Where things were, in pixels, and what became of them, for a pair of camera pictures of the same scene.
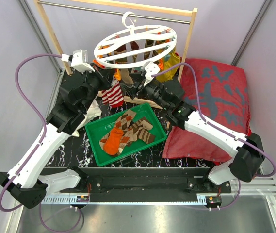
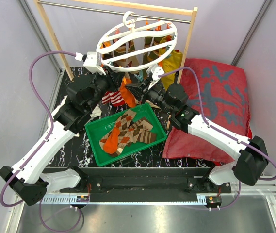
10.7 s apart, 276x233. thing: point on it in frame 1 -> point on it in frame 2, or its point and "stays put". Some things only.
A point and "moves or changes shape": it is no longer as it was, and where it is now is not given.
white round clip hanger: x=134 y=45 moves or changes shape
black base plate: x=142 y=184 stays put
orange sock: x=112 y=143 -> x=127 y=95
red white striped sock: x=113 y=96 stays put
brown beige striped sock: x=141 y=128 stays put
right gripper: x=131 y=91 stays put
